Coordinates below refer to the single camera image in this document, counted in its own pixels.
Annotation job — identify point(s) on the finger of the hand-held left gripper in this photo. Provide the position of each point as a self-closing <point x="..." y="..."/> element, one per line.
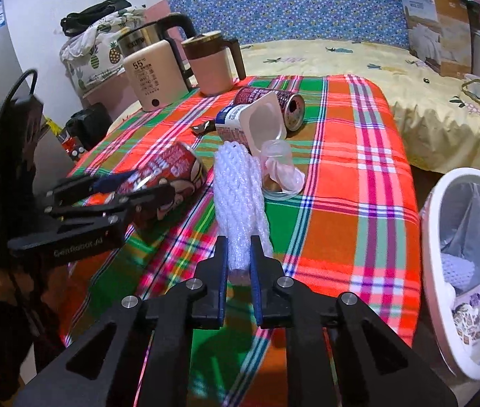
<point x="151" y="199"/>
<point x="113" y="181"/>

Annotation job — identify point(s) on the small dark metal piece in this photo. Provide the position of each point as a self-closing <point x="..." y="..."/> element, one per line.
<point x="203" y="127"/>

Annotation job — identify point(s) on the dark red drink can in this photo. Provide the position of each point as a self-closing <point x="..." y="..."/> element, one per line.
<point x="248" y="95"/>

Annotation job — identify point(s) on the white blue yogurt cup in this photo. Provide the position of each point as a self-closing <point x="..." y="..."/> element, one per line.
<point x="261" y="118"/>

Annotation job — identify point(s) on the printed cardboard box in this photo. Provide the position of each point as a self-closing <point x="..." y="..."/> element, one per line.
<point x="426" y="29"/>

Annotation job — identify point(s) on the pink storage box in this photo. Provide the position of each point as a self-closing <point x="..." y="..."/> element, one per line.
<point x="108" y="99"/>

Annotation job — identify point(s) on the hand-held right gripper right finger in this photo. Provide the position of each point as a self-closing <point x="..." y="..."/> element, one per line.
<point x="257" y="280"/>

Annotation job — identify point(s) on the printed snack wrapper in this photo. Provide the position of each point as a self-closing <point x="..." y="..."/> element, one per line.
<point x="473" y="318"/>

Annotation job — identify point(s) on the plaid tablecloth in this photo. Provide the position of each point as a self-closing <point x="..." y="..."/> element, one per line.
<point x="350" y="220"/>

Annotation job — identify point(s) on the blue floral headboard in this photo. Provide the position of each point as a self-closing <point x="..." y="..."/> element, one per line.
<point x="286" y="4"/>

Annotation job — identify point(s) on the stainless steel electric kettle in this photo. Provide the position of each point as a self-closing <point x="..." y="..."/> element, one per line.
<point x="142" y="36"/>

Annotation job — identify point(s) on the white round bin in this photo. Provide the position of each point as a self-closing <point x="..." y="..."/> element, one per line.
<point x="435" y="263"/>

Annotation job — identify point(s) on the yellow bed sheet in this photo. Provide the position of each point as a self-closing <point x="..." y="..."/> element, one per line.
<point x="413" y="106"/>

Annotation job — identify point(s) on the red cartoon drink can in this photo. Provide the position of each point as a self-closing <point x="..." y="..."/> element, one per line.
<point x="172" y="165"/>

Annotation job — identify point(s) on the clear plastic cup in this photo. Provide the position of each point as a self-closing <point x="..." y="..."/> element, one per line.
<point x="280" y="165"/>

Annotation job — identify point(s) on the pink mug with brown lid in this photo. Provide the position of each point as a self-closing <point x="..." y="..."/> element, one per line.
<point x="212" y="68"/>

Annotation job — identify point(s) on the grey plastic bin liner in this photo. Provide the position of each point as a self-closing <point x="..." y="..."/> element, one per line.
<point x="477" y="220"/>

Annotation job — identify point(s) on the beige water warmer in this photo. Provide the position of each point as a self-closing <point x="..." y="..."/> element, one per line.
<point x="155" y="80"/>

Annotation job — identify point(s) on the small red black item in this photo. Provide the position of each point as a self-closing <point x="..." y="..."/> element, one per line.
<point x="70" y="146"/>

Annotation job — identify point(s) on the pineapple print cloth bundle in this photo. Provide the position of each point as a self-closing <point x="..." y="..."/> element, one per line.
<point x="96" y="59"/>

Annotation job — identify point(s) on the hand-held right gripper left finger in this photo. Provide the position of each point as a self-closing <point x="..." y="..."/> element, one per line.
<point x="223" y="271"/>

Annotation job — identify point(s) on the white foam fruit net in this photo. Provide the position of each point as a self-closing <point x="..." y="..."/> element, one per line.
<point x="238" y="190"/>
<point x="458" y="269"/>

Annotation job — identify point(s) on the black floor bag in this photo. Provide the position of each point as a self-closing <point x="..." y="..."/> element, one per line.
<point x="89" y="125"/>

